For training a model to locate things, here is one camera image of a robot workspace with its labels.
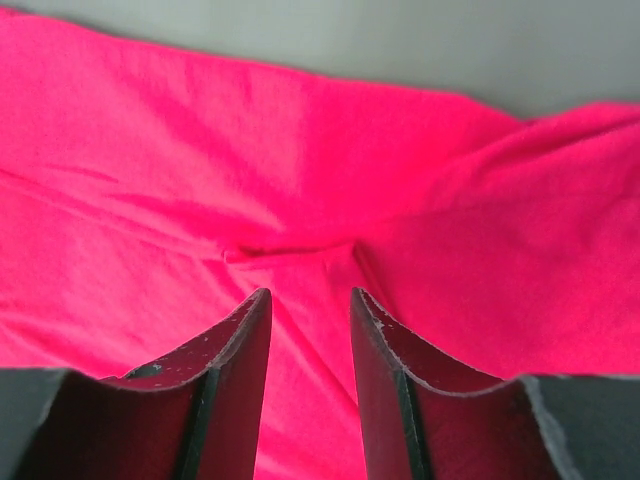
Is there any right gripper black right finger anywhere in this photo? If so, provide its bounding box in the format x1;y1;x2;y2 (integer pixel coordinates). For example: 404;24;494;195
350;288;639;479

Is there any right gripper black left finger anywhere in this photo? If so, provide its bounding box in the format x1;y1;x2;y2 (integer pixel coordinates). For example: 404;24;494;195
1;289;271;479

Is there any crimson red t-shirt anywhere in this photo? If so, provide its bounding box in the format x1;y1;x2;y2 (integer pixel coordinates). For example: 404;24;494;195
1;8;639;479

